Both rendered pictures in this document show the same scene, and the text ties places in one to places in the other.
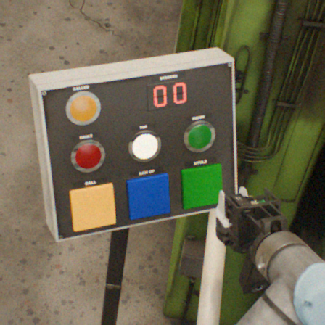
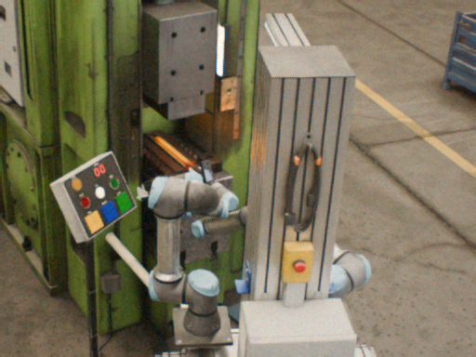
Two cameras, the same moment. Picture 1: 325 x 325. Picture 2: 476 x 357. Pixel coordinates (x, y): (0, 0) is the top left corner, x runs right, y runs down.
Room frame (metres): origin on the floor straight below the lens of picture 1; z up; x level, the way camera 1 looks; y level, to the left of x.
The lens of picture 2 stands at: (-1.84, 1.31, 2.94)
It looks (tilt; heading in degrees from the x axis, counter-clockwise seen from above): 29 degrees down; 330
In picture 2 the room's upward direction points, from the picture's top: 1 degrees clockwise
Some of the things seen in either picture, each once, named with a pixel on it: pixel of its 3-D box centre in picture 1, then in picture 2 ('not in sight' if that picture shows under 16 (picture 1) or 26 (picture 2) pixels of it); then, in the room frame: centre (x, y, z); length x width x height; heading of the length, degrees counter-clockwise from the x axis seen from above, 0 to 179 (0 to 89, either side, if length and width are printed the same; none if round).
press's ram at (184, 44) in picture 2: not in sight; (173, 41); (1.35, -0.53, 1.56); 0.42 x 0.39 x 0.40; 0
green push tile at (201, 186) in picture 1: (201, 185); (122, 202); (0.98, -0.08, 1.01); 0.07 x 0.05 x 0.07; 115
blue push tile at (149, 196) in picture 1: (148, 195); (108, 212); (0.94, 0.02, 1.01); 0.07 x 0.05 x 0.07; 115
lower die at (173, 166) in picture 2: not in sight; (164, 156); (1.35, -0.49, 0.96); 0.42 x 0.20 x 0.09; 0
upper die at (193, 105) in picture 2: not in sight; (165, 91); (1.35, -0.49, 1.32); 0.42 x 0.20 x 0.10; 0
